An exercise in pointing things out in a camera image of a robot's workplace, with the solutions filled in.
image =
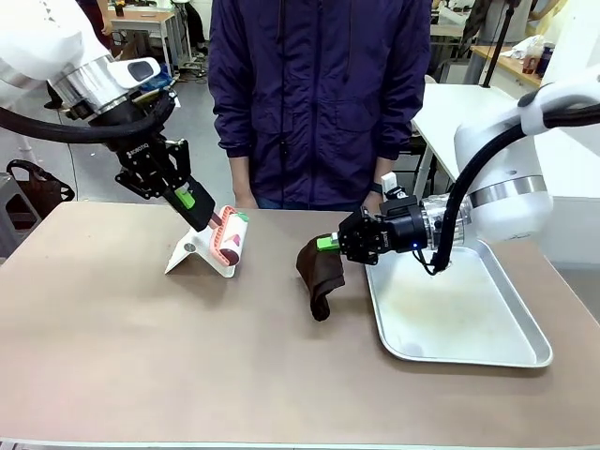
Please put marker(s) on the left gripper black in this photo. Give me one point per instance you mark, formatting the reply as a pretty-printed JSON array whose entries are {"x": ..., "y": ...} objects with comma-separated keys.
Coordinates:
[{"x": 138, "y": 166}]

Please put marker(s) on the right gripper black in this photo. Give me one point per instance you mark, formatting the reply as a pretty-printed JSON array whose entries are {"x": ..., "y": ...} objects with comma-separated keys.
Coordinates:
[{"x": 403, "y": 232}]

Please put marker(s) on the dark brown cloth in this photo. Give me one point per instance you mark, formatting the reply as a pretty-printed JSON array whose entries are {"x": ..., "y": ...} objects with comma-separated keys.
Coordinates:
[{"x": 323, "y": 274}]

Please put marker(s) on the pink white lint roller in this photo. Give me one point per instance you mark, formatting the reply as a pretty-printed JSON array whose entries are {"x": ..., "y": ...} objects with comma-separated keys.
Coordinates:
[{"x": 232, "y": 236}]

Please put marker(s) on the person's left forearm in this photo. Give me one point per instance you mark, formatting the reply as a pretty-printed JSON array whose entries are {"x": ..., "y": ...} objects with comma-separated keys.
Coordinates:
[{"x": 384, "y": 171}]

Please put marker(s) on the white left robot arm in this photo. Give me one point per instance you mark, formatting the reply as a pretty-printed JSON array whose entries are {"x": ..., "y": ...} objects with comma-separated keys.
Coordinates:
[{"x": 37, "y": 42}]

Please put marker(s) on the person's left hand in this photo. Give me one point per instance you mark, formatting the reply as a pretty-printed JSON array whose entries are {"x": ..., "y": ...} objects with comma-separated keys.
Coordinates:
[{"x": 371, "y": 204}]

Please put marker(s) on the person's right hand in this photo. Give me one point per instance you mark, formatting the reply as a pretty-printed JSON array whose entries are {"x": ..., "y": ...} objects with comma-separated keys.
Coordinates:
[{"x": 244, "y": 185}]

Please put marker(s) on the white lint roller stand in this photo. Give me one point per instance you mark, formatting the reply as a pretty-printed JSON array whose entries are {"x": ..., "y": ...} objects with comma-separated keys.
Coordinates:
[{"x": 192, "y": 255}]

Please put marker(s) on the black wrist watch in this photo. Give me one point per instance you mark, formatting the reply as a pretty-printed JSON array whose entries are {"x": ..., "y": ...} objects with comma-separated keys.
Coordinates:
[{"x": 378, "y": 189}]

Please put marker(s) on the blue jeans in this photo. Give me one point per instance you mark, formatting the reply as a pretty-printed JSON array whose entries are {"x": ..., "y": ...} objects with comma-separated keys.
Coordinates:
[{"x": 304, "y": 204}]

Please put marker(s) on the silver metal tray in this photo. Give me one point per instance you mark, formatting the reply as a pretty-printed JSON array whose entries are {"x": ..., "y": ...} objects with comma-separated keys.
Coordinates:
[{"x": 450, "y": 323}]

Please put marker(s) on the purple jacket torso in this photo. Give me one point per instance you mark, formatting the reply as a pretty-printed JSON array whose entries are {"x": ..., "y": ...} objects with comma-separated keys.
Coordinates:
[{"x": 319, "y": 94}]

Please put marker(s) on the brown cardboard box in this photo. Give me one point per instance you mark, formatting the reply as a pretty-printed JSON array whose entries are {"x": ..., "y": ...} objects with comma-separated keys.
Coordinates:
[{"x": 136, "y": 47}]

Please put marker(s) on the white side table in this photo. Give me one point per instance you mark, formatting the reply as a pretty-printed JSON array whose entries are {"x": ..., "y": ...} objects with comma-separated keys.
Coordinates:
[{"x": 450, "y": 100}]

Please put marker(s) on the grey stool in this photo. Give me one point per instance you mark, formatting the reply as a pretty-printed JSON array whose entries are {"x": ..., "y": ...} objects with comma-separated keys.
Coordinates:
[{"x": 14, "y": 215}]

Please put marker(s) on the wooden background desk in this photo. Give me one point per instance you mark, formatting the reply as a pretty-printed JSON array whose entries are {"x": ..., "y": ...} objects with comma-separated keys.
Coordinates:
[{"x": 145, "y": 19}]

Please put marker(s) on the background person red shirt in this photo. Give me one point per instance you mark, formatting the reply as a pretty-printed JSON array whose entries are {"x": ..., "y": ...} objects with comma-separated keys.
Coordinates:
[{"x": 96, "y": 19}]

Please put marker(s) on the wooden side table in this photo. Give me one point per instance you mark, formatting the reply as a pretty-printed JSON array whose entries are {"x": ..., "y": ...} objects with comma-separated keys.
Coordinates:
[{"x": 511, "y": 65}]

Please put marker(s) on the black tripod pole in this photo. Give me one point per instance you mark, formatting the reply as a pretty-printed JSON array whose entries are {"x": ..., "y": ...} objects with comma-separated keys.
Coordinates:
[{"x": 499, "y": 42}]

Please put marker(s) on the white plastic bag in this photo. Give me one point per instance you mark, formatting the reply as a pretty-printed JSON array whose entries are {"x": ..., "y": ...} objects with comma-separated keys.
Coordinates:
[{"x": 527, "y": 47}]

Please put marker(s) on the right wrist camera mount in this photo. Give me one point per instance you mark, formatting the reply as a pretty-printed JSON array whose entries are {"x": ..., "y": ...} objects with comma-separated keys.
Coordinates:
[{"x": 398, "y": 199}]

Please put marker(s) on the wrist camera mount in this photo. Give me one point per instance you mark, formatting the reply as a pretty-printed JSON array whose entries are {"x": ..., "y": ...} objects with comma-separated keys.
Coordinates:
[
  {"x": 398, "y": 199},
  {"x": 157, "y": 91}
]

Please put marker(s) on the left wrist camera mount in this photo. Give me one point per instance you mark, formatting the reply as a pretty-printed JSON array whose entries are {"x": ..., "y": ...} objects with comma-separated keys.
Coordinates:
[{"x": 157, "y": 91}]

